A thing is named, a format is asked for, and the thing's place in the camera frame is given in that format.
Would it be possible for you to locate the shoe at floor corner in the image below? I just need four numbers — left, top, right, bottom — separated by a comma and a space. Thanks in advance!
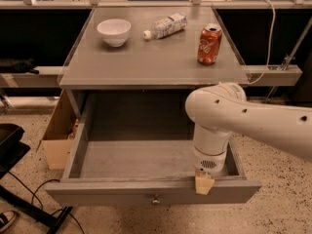
0, 211, 19, 234

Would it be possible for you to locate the white ceramic bowl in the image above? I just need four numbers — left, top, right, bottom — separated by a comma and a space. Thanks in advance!
97, 19, 132, 47

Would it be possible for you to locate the black cloth on ledge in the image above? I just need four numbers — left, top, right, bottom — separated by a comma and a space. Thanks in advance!
0, 58, 39, 74

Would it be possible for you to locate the black stand base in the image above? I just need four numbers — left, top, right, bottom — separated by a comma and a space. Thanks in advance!
0, 186, 72, 234

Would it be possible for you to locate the grey top drawer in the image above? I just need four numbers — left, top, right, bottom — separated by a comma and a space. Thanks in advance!
46, 90, 261, 207

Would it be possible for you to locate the orange soda can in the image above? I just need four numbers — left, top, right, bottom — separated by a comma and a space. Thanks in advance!
197, 23, 222, 65

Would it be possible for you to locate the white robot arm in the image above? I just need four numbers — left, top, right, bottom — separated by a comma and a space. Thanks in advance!
185, 82, 312, 195

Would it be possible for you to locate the white hanging cable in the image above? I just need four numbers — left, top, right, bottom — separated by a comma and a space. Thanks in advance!
247, 0, 277, 86

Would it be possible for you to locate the grey drawer cabinet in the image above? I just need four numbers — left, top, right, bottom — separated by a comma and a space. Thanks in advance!
58, 5, 251, 141

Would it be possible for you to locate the clear plastic water bottle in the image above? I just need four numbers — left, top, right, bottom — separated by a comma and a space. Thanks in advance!
143, 13, 187, 40

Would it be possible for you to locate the black cable on floor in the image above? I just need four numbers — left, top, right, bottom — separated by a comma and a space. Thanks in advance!
7, 171, 86, 234

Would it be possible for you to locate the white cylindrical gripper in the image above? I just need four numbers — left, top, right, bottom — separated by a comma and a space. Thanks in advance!
192, 124, 232, 195

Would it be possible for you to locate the open cardboard box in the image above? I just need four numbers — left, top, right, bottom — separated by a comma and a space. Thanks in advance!
41, 91, 79, 170

